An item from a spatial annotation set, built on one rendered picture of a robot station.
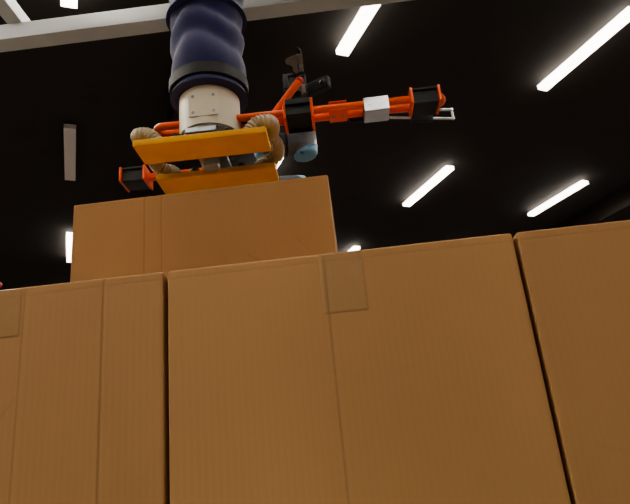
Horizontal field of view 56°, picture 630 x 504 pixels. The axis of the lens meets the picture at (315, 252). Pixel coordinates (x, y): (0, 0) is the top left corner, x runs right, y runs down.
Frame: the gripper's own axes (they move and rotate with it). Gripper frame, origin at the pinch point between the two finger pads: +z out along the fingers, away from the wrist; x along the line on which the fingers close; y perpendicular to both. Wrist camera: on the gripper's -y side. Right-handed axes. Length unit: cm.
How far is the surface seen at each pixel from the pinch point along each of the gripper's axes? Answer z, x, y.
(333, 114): 23.1, -35.2, -7.7
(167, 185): 14, -46, 42
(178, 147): 34, -46, 33
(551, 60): -352, 239, -249
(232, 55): 28.6, -16.1, 18.6
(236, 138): 35, -47, 18
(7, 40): -141, 152, 190
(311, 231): 43, -77, 1
